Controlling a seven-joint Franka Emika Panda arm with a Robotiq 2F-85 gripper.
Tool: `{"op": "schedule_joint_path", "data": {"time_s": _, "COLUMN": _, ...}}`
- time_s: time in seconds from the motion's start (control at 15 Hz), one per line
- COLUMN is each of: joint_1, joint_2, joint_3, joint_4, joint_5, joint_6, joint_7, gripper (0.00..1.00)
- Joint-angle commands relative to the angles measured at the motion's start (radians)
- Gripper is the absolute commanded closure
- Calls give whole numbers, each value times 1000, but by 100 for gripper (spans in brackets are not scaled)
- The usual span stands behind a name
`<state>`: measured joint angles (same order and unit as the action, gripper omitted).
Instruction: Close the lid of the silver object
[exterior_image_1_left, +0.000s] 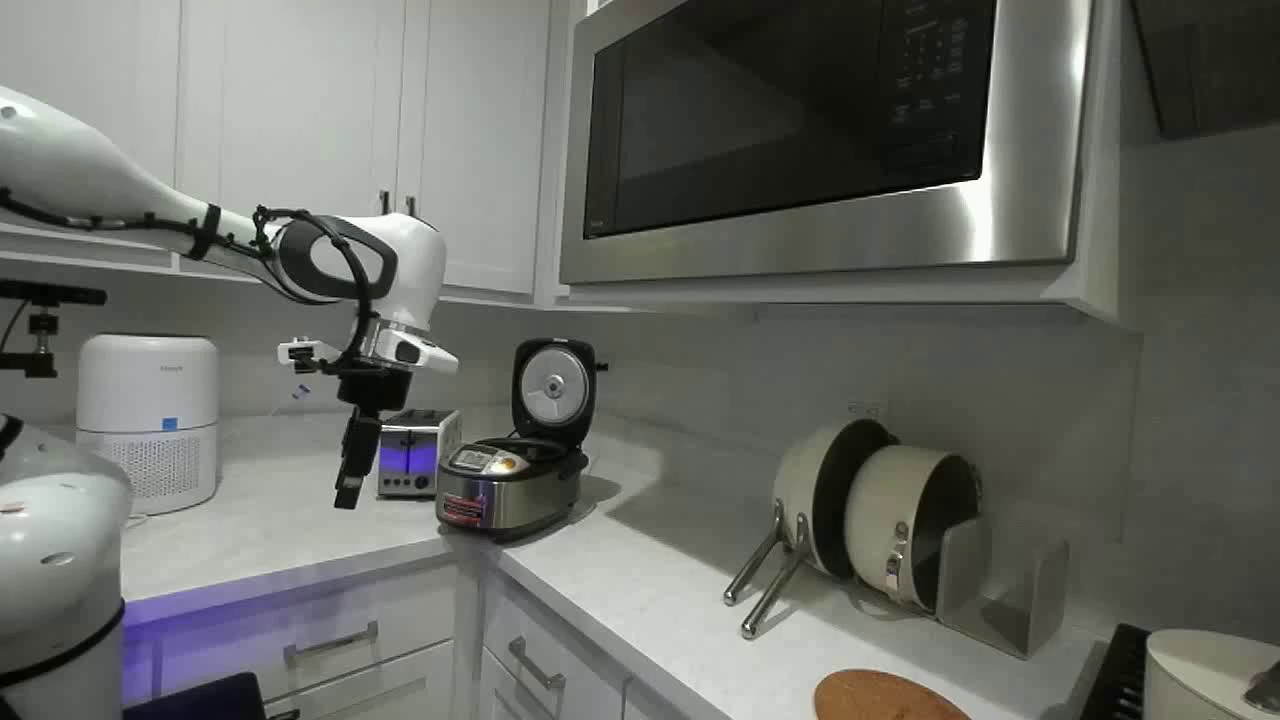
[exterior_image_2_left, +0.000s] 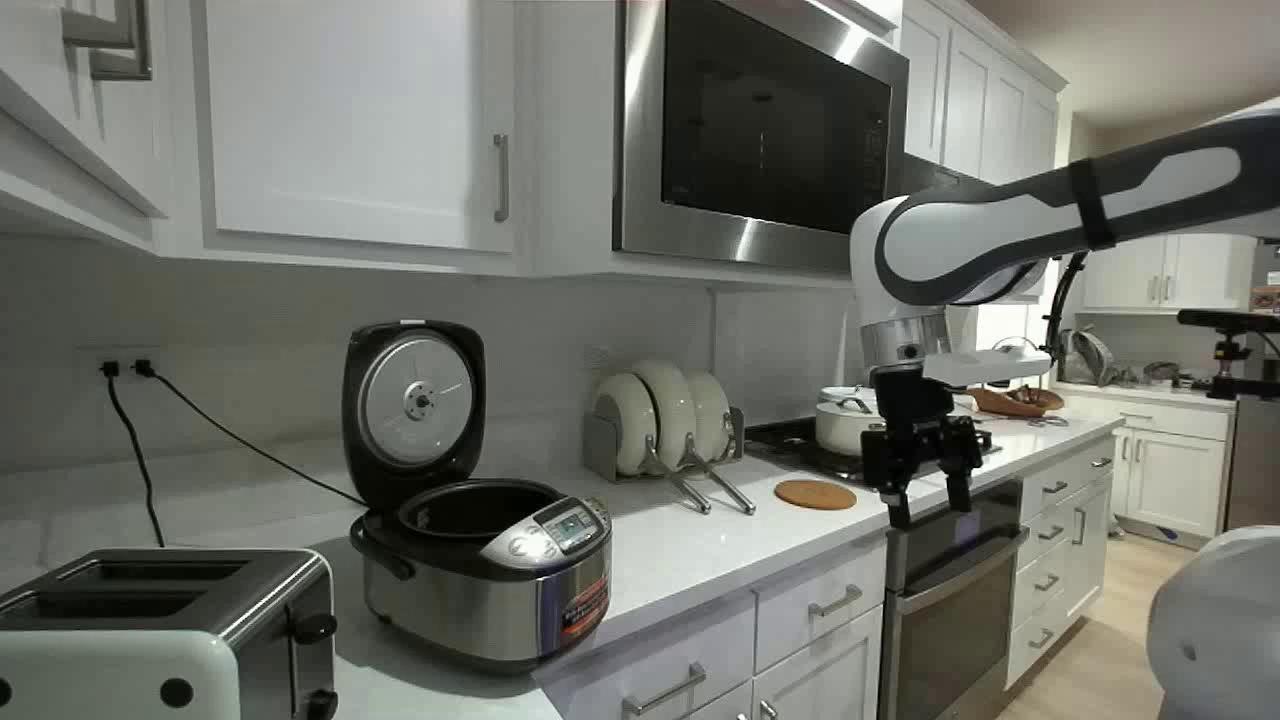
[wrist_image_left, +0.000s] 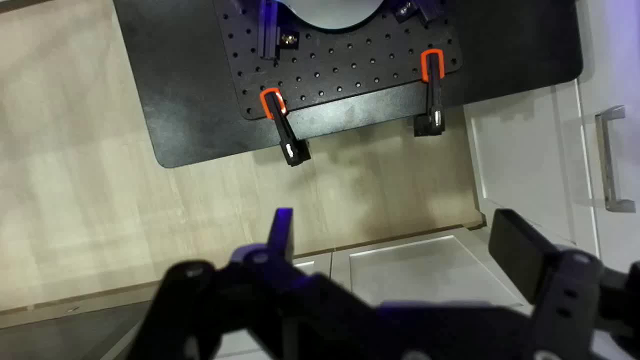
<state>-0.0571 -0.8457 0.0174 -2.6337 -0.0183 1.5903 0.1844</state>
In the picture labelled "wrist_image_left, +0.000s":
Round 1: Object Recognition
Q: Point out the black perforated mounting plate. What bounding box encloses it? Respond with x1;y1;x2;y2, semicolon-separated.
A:
214;0;465;125

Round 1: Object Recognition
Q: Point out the white low cabinet top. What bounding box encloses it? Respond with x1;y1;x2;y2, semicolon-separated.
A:
291;226;536;316

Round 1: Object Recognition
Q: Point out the silver bar cabinet handle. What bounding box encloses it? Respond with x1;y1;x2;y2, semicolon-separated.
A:
593;105;637;214

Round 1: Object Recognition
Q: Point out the orange handled black clamp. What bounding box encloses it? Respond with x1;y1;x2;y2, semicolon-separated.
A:
258;87;312;169
412;46;448;138

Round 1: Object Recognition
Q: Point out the white cabinet door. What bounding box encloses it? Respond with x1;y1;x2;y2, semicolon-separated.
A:
462;0;640;268

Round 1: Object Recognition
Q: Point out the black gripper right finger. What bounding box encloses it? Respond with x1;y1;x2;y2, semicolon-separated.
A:
488;208;640;360

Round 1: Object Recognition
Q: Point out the black table platform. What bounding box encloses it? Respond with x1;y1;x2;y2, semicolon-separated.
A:
110;0;585;171

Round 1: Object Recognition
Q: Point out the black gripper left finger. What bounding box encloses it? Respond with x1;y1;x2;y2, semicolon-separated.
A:
125;207;376;360

